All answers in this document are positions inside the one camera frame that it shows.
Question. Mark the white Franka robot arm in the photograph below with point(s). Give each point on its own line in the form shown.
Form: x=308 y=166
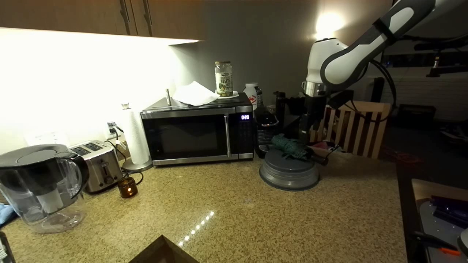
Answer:
x=341 y=63

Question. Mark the dark blue box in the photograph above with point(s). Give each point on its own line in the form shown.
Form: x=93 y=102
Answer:
x=451 y=210

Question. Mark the glass jar with label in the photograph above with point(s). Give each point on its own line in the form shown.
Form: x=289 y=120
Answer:
x=223 y=80

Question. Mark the small amber glass mug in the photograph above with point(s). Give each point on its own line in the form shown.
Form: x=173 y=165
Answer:
x=128 y=187

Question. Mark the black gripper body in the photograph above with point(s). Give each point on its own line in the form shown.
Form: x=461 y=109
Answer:
x=318 y=109

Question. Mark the wooden upper cabinets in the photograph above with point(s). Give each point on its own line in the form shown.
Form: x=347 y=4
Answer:
x=74 y=14

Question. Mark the grey round microwave cover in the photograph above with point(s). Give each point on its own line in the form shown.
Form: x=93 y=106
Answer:
x=287 y=172

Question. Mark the clear water filter pitcher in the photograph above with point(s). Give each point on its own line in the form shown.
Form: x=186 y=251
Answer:
x=39 y=190

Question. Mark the glowing lamp on stand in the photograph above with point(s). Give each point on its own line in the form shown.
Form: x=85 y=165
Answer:
x=328 y=23

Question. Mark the black coffee machine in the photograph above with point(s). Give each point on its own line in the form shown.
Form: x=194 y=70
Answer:
x=265 y=128

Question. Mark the white paper sheet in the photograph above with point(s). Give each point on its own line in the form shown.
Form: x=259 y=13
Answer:
x=195 y=93

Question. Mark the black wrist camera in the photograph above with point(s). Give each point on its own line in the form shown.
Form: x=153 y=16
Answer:
x=341 y=99

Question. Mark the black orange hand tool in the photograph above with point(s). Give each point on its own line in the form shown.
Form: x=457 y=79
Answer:
x=433 y=241

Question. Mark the dark low cabinet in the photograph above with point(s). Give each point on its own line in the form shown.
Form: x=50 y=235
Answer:
x=414 y=115

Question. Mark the black tall speaker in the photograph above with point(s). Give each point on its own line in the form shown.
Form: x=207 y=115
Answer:
x=378 y=89

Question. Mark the small metal shaker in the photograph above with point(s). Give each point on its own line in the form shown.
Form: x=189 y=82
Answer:
x=169 y=96

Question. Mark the white plastic bottle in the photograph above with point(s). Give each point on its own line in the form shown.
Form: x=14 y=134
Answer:
x=251 y=93

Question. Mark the wooden tool tray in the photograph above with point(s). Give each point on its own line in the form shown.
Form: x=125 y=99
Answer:
x=433 y=190

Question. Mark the pink red bag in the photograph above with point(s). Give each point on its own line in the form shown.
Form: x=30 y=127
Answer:
x=322 y=149

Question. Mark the small white plate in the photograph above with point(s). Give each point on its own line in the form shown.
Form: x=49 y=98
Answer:
x=235 y=95

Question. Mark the wooden slat-back chair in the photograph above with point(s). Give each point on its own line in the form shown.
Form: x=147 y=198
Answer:
x=371 y=125

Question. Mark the black silver microwave oven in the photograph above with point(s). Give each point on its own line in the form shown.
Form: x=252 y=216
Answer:
x=191 y=139

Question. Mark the wall outlet with plug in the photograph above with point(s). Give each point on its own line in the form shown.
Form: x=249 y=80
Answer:
x=113 y=128

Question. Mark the white paper towel roll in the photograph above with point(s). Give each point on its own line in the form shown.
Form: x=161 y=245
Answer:
x=137 y=140

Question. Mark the silver two-slot toaster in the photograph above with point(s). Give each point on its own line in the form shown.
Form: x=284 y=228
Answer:
x=100 y=168

